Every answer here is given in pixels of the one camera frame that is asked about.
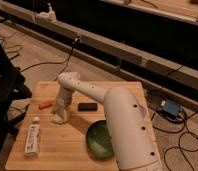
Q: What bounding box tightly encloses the grey metal rail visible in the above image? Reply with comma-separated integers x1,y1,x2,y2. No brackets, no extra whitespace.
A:
0,0,198,96

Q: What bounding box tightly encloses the orange carrot toy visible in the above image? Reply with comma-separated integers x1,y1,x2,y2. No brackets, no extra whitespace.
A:
38,100,55,110

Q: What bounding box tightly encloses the white squeeze bottle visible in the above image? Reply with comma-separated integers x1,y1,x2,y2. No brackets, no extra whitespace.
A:
24,117,40,156

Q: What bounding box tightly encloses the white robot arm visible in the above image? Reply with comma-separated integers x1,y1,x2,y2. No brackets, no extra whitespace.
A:
52,72,162,171

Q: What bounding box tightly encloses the blue power box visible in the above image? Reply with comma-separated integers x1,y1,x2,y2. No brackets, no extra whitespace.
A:
161,99,180,116

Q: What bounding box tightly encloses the black cable on floor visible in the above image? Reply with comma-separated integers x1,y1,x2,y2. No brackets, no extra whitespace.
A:
19,37,80,82

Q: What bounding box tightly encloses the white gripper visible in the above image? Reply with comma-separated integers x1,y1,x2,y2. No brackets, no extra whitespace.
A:
52,87,73,123

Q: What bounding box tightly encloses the black chair frame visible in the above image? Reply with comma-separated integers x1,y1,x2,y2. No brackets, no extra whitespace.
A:
0,43,32,152

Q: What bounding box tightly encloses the black rectangular block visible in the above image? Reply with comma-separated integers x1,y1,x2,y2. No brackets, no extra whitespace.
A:
78,103,97,111

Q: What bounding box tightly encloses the white clamp on rail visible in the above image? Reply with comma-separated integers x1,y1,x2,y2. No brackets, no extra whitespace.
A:
36,4,57,22

